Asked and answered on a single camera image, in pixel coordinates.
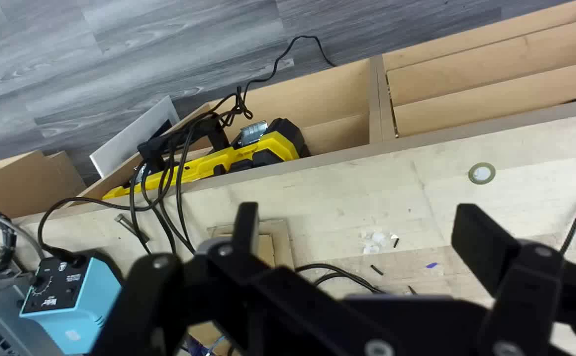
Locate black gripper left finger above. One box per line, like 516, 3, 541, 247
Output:
92, 201, 341, 356

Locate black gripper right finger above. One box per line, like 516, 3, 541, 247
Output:
452, 203, 576, 356

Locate small wooden square plate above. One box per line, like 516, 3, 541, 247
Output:
199, 219, 296, 268

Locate blue soldering station box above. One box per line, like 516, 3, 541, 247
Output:
21, 257, 122, 356

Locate yellow black power tool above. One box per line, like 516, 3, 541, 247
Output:
100, 116, 312, 201

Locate white flat panel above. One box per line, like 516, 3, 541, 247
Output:
90, 94, 181, 178

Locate brown cardboard flap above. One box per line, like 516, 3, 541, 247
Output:
0, 150, 86, 217

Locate cardboard box with dividers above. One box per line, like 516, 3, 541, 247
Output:
76, 0, 576, 203

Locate small green tape ring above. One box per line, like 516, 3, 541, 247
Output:
468, 160, 500, 185

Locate black tangled cable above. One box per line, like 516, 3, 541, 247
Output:
37, 33, 337, 261

